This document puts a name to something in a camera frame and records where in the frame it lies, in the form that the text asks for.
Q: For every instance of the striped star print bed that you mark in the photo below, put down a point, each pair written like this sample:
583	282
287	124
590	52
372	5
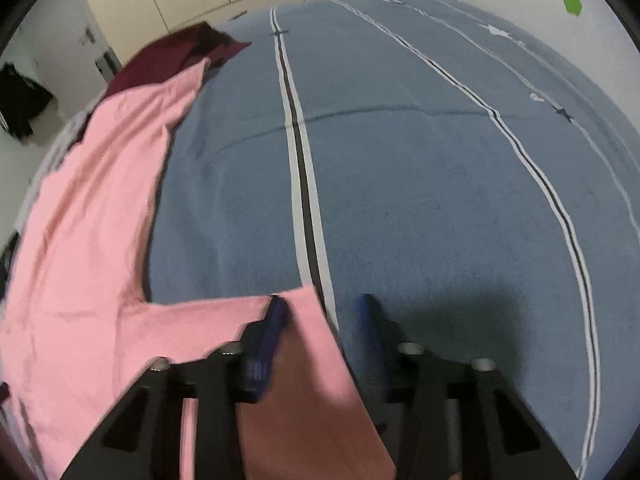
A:
425	185

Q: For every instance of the green apple sticker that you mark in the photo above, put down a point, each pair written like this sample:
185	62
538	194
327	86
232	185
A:
572	4

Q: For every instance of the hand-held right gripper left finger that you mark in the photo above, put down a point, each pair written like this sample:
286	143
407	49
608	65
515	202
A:
267	345

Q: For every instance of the white door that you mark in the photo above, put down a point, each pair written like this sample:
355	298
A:
65	50

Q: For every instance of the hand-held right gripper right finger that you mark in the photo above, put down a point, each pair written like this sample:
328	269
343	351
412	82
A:
370	340

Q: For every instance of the black striped jacket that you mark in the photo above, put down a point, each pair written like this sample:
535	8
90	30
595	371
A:
20	100

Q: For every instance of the pink printed t-shirt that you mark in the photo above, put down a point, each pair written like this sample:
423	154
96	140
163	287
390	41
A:
90	210

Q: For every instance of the dark grey ribbed suitcase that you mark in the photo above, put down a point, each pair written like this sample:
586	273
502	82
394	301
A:
107	62

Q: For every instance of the maroon shirt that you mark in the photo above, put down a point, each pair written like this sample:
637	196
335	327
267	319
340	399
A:
150	60

